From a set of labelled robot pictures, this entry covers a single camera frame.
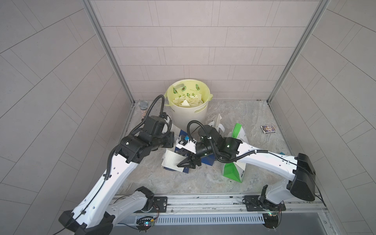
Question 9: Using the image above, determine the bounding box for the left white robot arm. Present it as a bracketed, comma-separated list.
[59, 95, 174, 235]

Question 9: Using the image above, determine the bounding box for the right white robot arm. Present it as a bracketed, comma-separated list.
[176, 120, 322, 211]

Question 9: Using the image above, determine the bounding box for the small blue white tote bag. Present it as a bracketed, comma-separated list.
[186, 116, 225, 165]

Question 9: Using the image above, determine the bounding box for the large blue white tote bag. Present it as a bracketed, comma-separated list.
[161, 123, 190, 174]

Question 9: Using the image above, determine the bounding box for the green white tote bag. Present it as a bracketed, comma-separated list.
[222, 123, 248, 183]

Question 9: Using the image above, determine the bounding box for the glitter-filled clear bottle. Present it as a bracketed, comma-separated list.
[138, 100, 149, 119]

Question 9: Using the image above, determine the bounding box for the shredded paper pile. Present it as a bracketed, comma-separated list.
[172, 94, 204, 108]

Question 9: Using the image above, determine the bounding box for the cream plastic trash bin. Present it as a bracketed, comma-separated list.
[167, 101, 209, 131]

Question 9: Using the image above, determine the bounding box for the left controller board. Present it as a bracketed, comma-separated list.
[136, 216, 156, 232]

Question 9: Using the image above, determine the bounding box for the controller board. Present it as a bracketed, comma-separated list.
[262, 213, 281, 229]
[136, 216, 156, 232]

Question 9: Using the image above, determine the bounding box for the small printed card box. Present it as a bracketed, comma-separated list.
[261, 124, 276, 134]

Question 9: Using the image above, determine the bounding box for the right controller board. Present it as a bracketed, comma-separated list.
[262, 213, 281, 229]

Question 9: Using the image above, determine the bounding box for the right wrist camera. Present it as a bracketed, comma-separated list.
[176, 135, 196, 154]

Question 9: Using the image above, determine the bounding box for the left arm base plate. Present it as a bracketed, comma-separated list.
[135, 196, 168, 213]

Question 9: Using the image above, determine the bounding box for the aluminium mounting rail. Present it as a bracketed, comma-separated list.
[104, 191, 326, 219]

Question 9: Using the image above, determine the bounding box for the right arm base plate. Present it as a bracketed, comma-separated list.
[242, 195, 286, 212]

